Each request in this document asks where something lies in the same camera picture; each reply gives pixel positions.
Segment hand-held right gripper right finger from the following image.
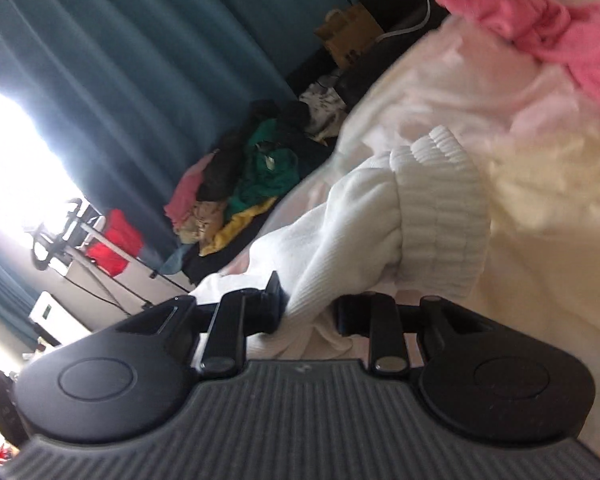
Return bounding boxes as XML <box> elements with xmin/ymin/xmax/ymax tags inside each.
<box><xmin>334</xmin><ymin>291</ymin><xmax>492</xmax><ymax>375</ymax></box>

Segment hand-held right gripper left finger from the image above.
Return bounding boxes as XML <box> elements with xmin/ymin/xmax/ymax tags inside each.
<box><xmin>115</xmin><ymin>270</ymin><xmax>285</xmax><ymax>381</ymax></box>

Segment cream white sweatshirt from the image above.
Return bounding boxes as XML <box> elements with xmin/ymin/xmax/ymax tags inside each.
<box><xmin>190</xmin><ymin>125</ymin><xmax>600</xmax><ymax>461</ymax></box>

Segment black clothes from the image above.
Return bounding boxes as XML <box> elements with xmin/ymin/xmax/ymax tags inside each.
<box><xmin>195</xmin><ymin>100</ymin><xmax>341</xmax><ymax>201</ymax></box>

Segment yellow garment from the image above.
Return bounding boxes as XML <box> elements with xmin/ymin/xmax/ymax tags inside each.
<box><xmin>200</xmin><ymin>197</ymin><xmax>278</xmax><ymax>256</ymax></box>

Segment light blue cloth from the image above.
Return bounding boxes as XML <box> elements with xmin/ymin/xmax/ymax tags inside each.
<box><xmin>157</xmin><ymin>245</ymin><xmax>191</xmax><ymax>276</ymax></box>

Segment beige floral garment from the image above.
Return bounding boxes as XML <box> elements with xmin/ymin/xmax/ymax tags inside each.
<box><xmin>175</xmin><ymin>200</ymin><xmax>231</xmax><ymax>246</ymax></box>

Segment green garment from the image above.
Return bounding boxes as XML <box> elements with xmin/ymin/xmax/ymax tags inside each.
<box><xmin>227</xmin><ymin>120</ymin><xmax>301</xmax><ymax>216</ymax></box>

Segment pink garment in pile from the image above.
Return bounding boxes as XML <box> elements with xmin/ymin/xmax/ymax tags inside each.
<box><xmin>164</xmin><ymin>155</ymin><xmax>216</xmax><ymax>228</ymax></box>

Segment red bag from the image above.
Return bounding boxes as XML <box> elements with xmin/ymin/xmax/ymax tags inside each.
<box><xmin>85</xmin><ymin>209</ymin><xmax>145</xmax><ymax>277</ymax></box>

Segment white floor appliance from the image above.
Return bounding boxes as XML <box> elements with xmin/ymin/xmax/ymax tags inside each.
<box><xmin>29</xmin><ymin>290</ymin><xmax>93</xmax><ymax>348</ymax></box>

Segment white patterned garment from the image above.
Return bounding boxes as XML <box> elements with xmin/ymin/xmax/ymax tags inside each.
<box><xmin>300</xmin><ymin>75</ymin><xmax>348</xmax><ymax>141</ymax></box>

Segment wide blue curtain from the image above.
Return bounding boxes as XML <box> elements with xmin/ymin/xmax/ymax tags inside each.
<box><xmin>0</xmin><ymin>0</ymin><xmax>361</xmax><ymax>281</ymax></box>

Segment narrow blue curtain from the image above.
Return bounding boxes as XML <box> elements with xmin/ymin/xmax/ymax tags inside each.
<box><xmin>0</xmin><ymin>245</ymin><xmax>36</xmax><ymax>351</ymax></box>

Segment brown paper bag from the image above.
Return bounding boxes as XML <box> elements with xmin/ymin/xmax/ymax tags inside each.
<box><xmin>314</xmin><ymin>2</ymin><xmax>383</xmax><ymax>68</ymax></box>

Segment black rounded object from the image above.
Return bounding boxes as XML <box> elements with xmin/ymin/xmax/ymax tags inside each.
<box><xmin>0</xmin><ymin>366</ymin><xmax>28</xmax><ymax>450</ymax></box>

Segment bright window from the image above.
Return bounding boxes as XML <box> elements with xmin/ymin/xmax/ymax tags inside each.
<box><xmin>0</xmin><ymin>72</ymin><xmax>81</xmax><ymax>241</ymax></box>

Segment bright pink fluffy garment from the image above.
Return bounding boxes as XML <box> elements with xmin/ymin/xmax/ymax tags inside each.
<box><xmin>434</xmin><ymin>0</ymin><xmax>600</xmax><ymax>116</ymax></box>

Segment white cable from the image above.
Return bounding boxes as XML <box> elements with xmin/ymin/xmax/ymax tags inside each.
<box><xmin>380</xmin><ymin>0</ymin><xmax>433</xmax><ymax>43</ymax></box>

